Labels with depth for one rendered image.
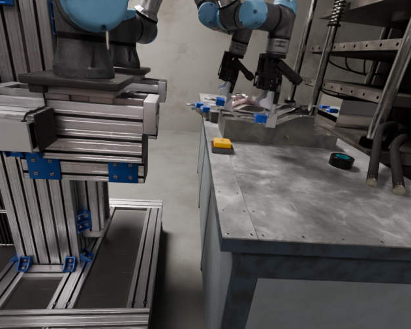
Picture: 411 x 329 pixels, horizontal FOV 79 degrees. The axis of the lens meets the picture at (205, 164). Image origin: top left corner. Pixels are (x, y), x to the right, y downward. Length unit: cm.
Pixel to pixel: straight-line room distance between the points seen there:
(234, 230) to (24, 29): 82
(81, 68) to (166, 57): 314
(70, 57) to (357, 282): 87
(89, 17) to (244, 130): 71
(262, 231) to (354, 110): 144
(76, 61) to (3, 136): 23
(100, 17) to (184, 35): 326
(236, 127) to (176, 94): 285
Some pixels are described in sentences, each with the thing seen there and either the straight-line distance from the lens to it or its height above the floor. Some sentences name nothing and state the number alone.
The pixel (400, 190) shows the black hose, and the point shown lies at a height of 82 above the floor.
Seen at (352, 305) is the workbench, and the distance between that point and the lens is 80.
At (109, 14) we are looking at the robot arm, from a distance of 60.
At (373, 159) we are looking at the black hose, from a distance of 103.
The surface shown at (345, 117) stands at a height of 85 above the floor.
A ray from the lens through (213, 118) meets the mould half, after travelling 135.
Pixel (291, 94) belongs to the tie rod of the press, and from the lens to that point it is 248.
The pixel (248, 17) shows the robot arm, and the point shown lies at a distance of 84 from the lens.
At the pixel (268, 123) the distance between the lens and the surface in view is 96.
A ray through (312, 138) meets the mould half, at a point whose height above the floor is 84.
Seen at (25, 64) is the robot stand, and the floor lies 104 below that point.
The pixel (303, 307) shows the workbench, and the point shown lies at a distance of 75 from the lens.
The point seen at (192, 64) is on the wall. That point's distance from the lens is 382.
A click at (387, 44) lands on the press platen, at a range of 166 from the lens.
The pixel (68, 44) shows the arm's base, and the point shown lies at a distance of 74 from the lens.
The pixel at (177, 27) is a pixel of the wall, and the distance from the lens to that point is 383.
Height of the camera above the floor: 112
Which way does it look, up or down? 23 degrees down
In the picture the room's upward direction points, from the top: 6 degrees clockwise
